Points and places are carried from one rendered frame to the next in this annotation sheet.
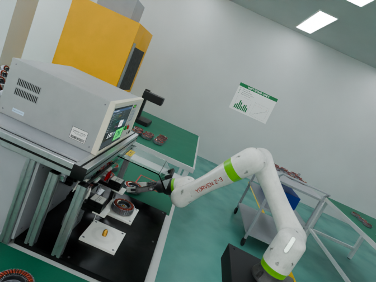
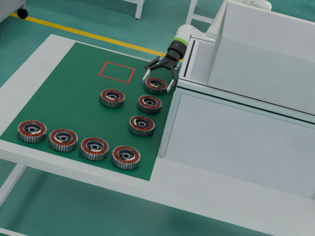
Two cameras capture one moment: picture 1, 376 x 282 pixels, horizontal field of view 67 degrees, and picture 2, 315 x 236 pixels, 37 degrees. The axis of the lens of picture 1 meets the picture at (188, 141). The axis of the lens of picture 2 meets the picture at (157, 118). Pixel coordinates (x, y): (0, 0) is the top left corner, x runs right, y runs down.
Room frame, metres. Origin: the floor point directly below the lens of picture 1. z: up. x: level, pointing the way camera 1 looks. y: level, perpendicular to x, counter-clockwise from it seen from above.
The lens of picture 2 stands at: (1.44, 2.23, 1.97)
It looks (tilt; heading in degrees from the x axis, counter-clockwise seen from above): 34 degrees down; 273
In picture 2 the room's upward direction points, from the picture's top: 14 degrees clockwise
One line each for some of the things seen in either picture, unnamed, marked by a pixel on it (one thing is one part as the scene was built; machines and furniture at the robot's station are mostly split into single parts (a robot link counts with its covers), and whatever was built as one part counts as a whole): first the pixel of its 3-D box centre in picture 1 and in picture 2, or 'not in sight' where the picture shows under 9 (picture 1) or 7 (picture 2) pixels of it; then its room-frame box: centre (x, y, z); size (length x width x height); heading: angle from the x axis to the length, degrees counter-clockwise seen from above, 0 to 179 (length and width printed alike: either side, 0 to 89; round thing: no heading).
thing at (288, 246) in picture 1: (283, 251); (255, 13); (1.18, -0.60, 0.98); 0.16 x 0.13 x 0.19; 155
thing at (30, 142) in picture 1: (71, 130); (264, 82); (1.16, 0.47, 1.09); 0.68 x 0.44 x 0.05; 1
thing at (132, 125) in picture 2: not in sight; (141, 125); (1.60, 0.55, 0.77); 0.11 x 0.11 x 0.04
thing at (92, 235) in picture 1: (103, 236); not in sight; (1.04, 0.15, 0.78); 0.15 x 0.15 x 0.01; 1
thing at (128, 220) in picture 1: (121, 211); not in sight; (1.28, 0.16, 0.78); 0.15 x 0.15 x 0.01; 1
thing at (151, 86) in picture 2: (132, 187); (155, 85); (1.61, 0.19, 0.77); 0.11 x 0.11 x 0.04
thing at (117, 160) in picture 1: (112, 165); not in sight; (1.16, 0.25, 1.03); 0.62 x 0.01 x 0.03; 1
